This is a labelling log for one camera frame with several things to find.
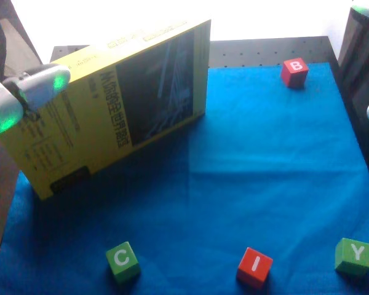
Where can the green block letter Y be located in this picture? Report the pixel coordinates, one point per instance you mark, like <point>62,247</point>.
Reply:
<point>353,256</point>

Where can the red block letter B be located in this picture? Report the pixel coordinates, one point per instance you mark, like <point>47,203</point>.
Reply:
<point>295,73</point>

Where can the blue table cloth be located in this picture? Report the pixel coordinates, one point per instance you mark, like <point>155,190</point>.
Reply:
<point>233,184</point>

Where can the green block letter C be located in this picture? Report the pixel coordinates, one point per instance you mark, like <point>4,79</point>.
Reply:
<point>123,262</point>

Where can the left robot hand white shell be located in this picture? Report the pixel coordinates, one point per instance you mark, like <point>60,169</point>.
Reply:
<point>46,83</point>

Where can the red block letter I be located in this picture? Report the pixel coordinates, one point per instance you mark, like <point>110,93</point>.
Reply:
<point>254,267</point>

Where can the yellow book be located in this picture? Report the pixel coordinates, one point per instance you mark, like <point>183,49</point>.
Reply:
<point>92,123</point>

